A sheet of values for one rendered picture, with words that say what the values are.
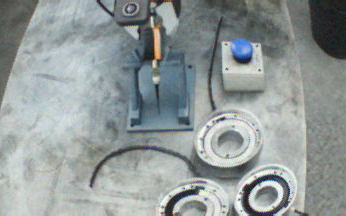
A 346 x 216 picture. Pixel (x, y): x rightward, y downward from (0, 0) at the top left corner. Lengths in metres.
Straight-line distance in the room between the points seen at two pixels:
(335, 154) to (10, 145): 1.22
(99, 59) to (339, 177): 1.04
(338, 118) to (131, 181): 1.20
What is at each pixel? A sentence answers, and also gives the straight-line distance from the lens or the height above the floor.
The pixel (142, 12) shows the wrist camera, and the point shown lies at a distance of 0.73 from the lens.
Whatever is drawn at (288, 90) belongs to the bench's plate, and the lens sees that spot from 0.95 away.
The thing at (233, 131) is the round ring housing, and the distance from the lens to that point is 0.87.
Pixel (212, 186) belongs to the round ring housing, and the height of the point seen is 0.83.
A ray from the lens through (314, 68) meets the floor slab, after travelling 2.08.
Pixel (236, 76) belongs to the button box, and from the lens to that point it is 0.92.
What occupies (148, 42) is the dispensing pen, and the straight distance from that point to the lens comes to 0.86.
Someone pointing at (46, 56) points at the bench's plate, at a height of 0.80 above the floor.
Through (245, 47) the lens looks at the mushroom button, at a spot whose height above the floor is 0.87.
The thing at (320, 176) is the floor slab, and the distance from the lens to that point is 1.78.
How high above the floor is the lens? 1.53
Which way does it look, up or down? 52 degrees down
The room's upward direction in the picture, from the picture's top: 11 degrees counter-clockwise
